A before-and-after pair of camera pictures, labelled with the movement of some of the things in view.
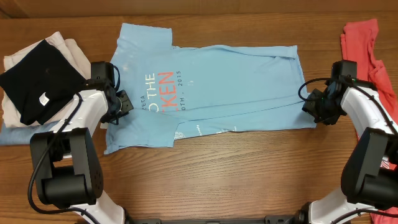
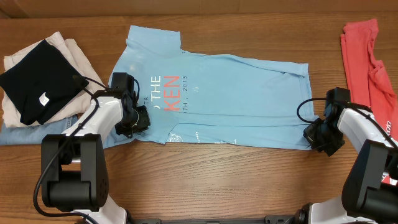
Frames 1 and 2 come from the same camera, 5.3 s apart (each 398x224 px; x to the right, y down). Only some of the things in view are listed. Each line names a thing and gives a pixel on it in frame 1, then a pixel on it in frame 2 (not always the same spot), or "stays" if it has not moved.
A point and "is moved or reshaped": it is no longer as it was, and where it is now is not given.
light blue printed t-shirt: x=182 y=91 is moved or reshaped
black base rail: x=293 y=219 stays
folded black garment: x=40 y=84 stays
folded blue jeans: x=21 y=135 stays
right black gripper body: x=324 y=108 → x=324 y=136
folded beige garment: x=71 y=51 stays
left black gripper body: x=119 y=109 → x=137 y=121
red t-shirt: x=359 y=38 stays
